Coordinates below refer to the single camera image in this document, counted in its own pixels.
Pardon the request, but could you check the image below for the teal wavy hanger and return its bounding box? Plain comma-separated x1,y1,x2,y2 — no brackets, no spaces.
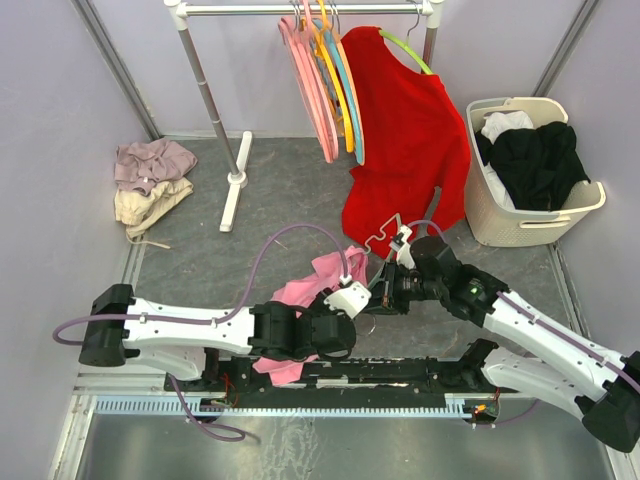
355,212,404,337

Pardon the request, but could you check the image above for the light blue hanger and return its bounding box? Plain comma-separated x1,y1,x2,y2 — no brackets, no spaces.
323,29,365,165

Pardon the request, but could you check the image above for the pink t shirt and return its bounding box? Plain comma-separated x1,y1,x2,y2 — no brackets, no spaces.
253,246,368,387

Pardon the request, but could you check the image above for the light blue cable duct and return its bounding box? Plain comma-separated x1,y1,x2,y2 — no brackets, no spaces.
93,395,472,420

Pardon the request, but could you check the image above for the white garment in basket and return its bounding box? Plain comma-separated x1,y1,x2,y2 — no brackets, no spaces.
479,111,533,209

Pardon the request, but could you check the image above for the cream laundry basket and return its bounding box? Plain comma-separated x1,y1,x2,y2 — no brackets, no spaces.
464,97,606,247

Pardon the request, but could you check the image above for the beige crumpled garment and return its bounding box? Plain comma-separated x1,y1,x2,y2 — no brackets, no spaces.
114,178,194,250

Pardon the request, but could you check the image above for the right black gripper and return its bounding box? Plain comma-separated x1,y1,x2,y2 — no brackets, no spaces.
357,259,444,317

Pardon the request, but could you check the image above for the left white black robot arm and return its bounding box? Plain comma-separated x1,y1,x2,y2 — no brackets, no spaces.
79,282,370,390

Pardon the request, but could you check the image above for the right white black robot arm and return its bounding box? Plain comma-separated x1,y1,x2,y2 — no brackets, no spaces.
368,228,639,453

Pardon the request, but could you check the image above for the red t shirt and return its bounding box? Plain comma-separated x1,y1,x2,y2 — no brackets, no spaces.
341,26,471,258

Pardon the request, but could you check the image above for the mauve crumpled garment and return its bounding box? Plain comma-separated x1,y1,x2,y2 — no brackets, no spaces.
114,138,198,196

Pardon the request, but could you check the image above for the black garment in basket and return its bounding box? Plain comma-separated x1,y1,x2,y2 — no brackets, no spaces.
475,121,589,211

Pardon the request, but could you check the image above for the yellow hanger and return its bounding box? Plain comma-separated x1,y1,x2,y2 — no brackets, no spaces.
311,1,355,153

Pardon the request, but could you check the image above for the pink hanger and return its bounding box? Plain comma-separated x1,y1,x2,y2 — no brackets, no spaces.
290,1,339,161
278,17,334,163

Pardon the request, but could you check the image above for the lime green hanger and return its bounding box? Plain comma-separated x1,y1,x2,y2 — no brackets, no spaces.
379,13,433,75

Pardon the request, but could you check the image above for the white metal clothes rack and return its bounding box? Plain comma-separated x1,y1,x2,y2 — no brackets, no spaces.
164,0,444,233

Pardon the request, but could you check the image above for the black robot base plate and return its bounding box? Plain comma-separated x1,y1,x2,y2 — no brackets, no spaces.
178,357,496,407

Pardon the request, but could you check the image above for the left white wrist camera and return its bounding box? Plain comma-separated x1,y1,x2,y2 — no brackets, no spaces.
324,281,371,319

